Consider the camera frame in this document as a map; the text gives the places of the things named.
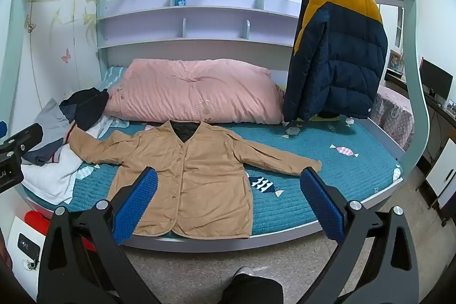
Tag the white box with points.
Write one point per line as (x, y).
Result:
(17, 227)

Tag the picture frame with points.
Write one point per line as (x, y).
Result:
(395, 61)

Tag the person's leg in black trousers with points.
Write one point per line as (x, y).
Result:
(253, 289)

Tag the person's grey shoe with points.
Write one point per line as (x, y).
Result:
(245, 271)

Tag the tan button jacket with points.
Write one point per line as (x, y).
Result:
(199, 179)

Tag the lilac wall shelf unit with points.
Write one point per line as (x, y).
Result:
(178, 24)

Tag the small black device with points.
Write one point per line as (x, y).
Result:
(29, 245)

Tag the black computer monitor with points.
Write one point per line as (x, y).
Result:
(436, 78)

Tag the dark navy garment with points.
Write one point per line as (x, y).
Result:
(87, 108)

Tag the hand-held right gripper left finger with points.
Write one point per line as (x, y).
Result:
(137, 204)

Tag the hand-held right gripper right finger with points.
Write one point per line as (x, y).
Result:
(320, 204)

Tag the light blue loft bed frame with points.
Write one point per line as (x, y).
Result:
(409, 40)

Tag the navy and yellow puffer jacket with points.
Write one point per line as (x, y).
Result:
(342, 51)

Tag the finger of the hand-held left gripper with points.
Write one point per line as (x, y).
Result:
(25, 140)

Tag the dark desk with white cabinet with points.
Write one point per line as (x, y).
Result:
(441, 165)

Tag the white wardrobe with butterfly print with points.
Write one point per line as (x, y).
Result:
(53, 58)

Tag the teal candy-print bed mat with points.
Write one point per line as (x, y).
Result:
(320, 161)

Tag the pink quilt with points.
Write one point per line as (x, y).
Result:
(192, 86)

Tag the grey garment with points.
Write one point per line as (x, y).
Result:
(50, 122)

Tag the red object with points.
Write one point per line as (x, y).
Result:
(35, 220)

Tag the pink patterned blanket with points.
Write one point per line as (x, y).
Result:
(392, 111)

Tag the striped teal pillow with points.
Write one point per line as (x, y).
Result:
(114, 76)

